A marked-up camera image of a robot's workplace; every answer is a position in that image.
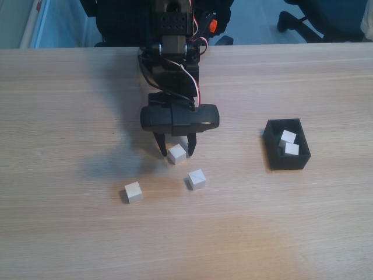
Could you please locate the black clamp with orange button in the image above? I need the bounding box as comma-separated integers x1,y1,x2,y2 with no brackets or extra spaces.
200,12,219,46

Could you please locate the black office chair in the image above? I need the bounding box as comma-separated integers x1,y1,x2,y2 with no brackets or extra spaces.
80,0,234,47

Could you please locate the white board with red mark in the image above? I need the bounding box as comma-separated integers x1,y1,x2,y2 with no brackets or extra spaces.
19,0,50,49

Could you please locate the blue office chair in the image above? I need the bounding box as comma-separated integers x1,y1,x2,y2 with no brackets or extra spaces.
276,0,368,44

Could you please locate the white cube with diagonal line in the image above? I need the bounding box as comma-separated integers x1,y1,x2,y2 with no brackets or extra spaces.
186,169,207,191

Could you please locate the white cube block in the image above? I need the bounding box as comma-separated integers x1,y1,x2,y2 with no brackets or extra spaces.
284,142,301,156
122,181,143,204
278,129,297,148
167,143,187,165

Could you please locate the black open box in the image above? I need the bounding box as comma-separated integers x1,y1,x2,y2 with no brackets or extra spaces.
263,118,312,172

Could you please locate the black camera cable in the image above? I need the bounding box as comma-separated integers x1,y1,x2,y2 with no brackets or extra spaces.
137,54,198,112

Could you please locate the red white servo cable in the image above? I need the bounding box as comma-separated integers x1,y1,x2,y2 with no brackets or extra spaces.
186,0,210,58
163,57,203,111

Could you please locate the black oval webcam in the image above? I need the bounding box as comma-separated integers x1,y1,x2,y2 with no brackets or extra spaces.
139,103,220,137

